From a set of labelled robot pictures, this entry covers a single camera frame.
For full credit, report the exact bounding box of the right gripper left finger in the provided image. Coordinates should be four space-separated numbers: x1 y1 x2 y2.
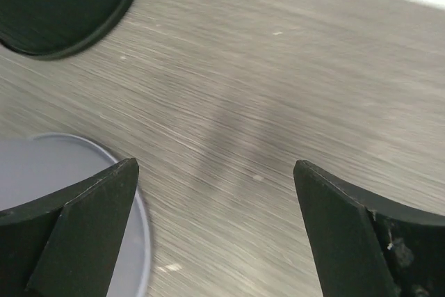
1 158 139 297

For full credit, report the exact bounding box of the grey bucket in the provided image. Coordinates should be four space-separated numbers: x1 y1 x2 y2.
1 133 152 296

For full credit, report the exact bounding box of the black bucket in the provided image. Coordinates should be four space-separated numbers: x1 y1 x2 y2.
1 0 134 61

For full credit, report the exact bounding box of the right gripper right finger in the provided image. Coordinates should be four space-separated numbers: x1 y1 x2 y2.
293 160 444 297

